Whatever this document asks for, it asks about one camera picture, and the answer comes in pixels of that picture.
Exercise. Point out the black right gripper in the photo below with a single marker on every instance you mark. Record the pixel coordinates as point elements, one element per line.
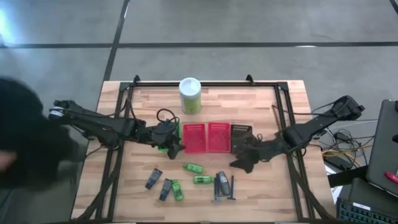
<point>259,147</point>

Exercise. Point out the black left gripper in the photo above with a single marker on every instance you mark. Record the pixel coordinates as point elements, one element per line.
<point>161,132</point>

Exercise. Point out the grey Dove bottle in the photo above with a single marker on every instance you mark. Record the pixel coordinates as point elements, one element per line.
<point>223,183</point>

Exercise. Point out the dark blue toiletry tube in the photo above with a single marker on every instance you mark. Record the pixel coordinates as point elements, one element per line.
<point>153,179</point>
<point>165,189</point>

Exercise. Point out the green Pert shampoo bottle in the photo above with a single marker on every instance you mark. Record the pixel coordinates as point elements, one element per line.
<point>177,190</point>
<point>193,168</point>
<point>202,179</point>

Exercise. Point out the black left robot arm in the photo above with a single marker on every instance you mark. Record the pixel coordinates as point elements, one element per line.
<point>93,123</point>

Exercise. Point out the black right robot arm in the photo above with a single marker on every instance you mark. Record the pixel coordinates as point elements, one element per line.
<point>311,126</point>

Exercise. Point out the green plastic basket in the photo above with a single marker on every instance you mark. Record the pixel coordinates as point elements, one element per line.
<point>178,132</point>

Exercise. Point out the red plastic basket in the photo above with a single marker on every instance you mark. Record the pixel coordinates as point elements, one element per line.
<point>194,140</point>
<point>219,138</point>

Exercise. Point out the black plastic basket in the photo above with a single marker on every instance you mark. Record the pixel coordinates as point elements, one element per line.
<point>241,130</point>

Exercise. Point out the white-lidded green wipes canister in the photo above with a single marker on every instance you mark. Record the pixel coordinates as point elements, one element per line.
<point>190,93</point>

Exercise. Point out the black power brick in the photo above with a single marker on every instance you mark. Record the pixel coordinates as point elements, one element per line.
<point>337,160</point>

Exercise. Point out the white paper sheet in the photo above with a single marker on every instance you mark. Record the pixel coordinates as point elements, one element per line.
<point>335,192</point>

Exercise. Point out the black bar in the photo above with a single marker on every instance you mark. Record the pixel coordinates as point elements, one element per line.
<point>345,176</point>

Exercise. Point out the small black power adapter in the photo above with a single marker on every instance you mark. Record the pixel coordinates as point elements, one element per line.
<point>342,136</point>

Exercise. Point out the dark grey case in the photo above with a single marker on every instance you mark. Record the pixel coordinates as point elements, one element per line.
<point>363,191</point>

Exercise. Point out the black device with blue lights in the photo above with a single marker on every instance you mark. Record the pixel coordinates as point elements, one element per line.
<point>357,215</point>

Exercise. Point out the grey laptop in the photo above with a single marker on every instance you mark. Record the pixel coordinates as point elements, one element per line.
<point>384,149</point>

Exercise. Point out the person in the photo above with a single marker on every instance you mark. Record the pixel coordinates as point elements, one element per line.
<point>31,140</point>

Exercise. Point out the red handheld object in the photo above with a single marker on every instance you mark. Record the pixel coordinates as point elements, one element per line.
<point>391,177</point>

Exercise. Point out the person's hand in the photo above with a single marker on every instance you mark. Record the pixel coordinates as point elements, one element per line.
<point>4,161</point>

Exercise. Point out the black metal table frame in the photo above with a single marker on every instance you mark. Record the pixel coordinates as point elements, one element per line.
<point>202,84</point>

